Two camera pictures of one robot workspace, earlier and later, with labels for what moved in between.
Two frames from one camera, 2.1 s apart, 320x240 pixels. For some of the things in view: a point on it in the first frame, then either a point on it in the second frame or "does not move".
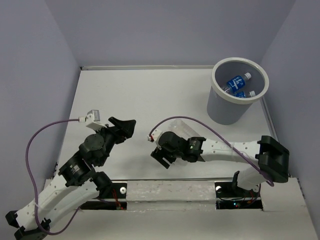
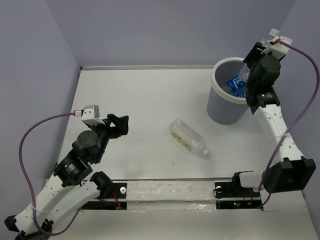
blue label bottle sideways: [237, 83] does not move
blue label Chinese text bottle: [241, 94] does not move
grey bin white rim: [222, 109] does not move
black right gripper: [159, 154] to [253, 53]
